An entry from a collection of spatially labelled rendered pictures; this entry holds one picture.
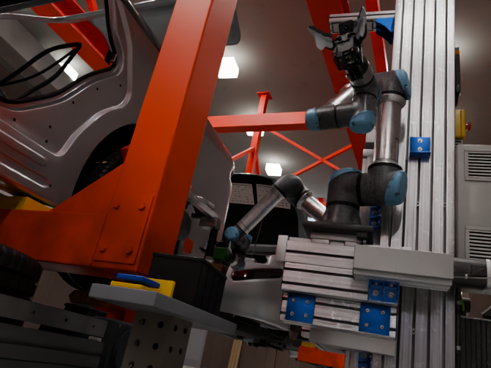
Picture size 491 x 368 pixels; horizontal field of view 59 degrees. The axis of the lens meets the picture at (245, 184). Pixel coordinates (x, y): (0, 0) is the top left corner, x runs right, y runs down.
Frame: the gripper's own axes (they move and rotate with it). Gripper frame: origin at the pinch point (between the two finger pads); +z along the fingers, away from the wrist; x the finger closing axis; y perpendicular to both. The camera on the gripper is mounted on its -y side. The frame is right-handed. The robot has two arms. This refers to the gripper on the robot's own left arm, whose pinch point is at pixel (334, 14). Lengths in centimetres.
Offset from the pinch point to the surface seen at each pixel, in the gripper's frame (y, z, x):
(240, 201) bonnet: -129, -341, 236
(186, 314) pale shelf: 77, 1, 36
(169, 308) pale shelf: 77, 8, 35
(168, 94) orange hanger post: 6, -2, 56
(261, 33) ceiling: -572, -481, 305
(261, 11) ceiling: -569, -428, 276
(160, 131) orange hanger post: 20, -2, 57
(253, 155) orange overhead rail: -373, -605, 376
